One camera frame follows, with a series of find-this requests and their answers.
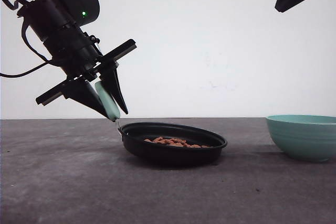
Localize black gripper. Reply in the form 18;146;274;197
36;28;136;118

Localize black frying pan green handle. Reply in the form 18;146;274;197
94;81;228;168

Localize brown fried beef cubes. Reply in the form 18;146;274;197
144;136;210;148

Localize teal ceramic bowl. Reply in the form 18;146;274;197
266;115;335;162

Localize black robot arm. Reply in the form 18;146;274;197
2;0;136;121

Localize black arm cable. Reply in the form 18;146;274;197
0;0;53;79

